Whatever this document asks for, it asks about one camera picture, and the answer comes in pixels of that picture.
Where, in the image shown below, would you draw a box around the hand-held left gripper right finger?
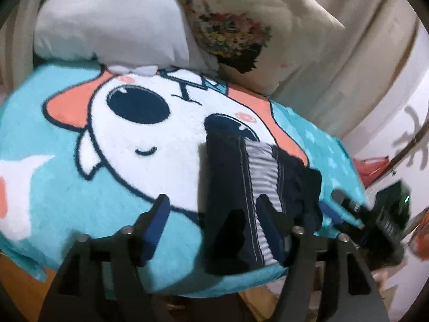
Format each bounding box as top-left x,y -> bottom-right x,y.
255,203 -> 391,322

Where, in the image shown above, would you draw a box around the turquoise cartoon printed blanket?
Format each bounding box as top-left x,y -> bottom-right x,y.
0,61 -> 368,298

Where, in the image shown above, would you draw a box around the beige curtain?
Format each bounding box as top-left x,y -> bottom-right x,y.
273,0 -> 421,139

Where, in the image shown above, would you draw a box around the red plastic object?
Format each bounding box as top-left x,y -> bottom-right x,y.
352,155 -> 391,188

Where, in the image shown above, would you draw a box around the white pillow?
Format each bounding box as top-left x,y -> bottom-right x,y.
33,0 -> 220,76

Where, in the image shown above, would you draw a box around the floral printed cushion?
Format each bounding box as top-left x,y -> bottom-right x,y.
174,0 -> 346,97

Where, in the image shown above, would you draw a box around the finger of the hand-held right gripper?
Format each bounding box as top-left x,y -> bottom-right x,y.
332,189 -> 369,218
319,201 -> 365,239

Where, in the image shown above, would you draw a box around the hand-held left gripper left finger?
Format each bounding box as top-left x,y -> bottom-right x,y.
38,193 -> 172,322

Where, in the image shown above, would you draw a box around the orange object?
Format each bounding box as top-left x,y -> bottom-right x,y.
407,207 -> 429,261

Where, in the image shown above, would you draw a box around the dark navy pants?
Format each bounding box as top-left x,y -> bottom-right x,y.
198,125 -> 324,275

